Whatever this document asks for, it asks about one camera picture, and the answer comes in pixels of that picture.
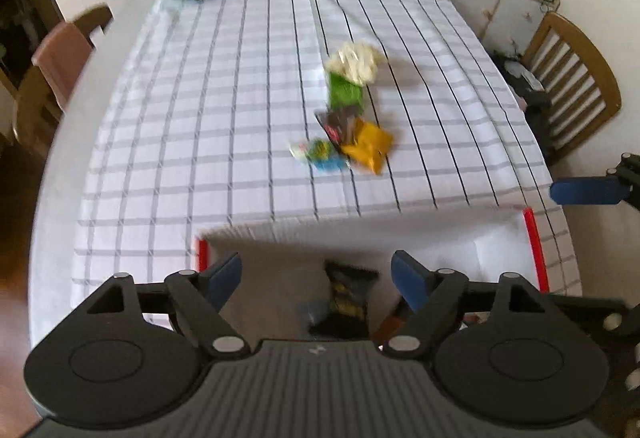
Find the pink cushioned chair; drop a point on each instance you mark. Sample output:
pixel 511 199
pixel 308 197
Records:
pixel 64 52

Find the dark brown snack packet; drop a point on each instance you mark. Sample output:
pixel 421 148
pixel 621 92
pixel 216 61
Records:
pixel 339 124

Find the yellow snack packet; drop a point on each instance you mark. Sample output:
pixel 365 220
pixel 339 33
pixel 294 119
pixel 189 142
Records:
pixel 368 146

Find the white side cabinet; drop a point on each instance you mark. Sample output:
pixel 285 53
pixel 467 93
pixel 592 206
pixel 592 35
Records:
pixel 504 26

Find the wooden slat chair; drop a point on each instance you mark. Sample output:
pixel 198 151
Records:
pixel 582 90

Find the white red cardboard box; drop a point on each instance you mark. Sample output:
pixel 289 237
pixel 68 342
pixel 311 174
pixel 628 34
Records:
pixel 284 288

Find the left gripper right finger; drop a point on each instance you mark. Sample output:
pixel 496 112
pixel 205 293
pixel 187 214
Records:
pixel 435 297

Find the black snack packet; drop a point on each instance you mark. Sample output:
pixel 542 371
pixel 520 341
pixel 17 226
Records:
pixel 346 316

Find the green snack packet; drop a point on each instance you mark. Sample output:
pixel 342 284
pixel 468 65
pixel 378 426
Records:
pixel 343 93

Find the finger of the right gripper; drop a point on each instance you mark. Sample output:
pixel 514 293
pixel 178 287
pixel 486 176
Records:
pixel 619 184

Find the white black grid tablecloth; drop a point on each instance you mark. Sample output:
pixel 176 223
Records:
pixel 213 94

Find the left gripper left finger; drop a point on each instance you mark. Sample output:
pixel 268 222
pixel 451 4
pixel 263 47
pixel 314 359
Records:
pixel 198 297

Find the pale yellow snack bag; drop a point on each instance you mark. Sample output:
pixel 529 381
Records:
pixel 356 62

